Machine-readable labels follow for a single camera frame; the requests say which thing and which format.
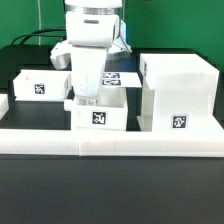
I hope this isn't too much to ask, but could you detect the white drawer tray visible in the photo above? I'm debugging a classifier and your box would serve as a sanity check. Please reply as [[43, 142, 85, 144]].
[[64, 87, 128, 131], [13, 69, 71, 102]]

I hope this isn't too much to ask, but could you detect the white front drawer tray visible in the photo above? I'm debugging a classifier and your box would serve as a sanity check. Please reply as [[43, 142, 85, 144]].
[[64, 87, 128, 131]]

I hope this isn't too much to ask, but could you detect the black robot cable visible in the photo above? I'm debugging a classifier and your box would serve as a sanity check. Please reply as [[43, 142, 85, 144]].
[[10, 27, 68, 46]]

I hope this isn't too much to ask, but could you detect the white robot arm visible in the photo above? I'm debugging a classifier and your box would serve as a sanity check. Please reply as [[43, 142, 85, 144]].
[[50, 0, 131, 104]]

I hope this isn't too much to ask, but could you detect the white marker tag sheet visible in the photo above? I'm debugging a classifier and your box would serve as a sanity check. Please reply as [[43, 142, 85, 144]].
[[102, 72, 142, 88]]

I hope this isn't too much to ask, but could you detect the white foam L-shaped fence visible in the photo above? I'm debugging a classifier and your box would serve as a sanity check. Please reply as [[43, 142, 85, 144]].
[[0, 93, 224, 158]]

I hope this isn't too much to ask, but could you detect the white drawer cabinet box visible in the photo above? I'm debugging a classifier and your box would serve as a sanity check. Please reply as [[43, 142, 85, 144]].
[[138, 53, 222, 132]]

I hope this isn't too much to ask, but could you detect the white rear drawer tray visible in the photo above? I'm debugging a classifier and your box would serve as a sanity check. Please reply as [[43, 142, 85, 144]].
[[13, 69, 71, 102]]

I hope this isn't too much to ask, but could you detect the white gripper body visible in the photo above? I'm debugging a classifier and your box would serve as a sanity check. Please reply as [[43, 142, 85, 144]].
[[71, 46, 108, 99]]

